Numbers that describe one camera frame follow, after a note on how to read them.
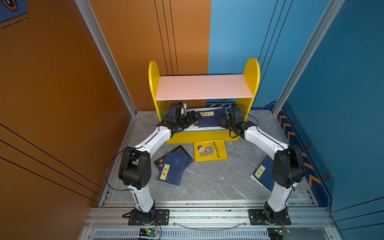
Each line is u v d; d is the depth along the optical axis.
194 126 0.91
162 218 0.74
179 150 0.96
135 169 0.47
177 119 0.71
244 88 0.80
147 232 0.71
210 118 0.94
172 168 0.88
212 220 0.74
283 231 0.69
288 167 0.48
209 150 0.97
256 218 0.73
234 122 0.70
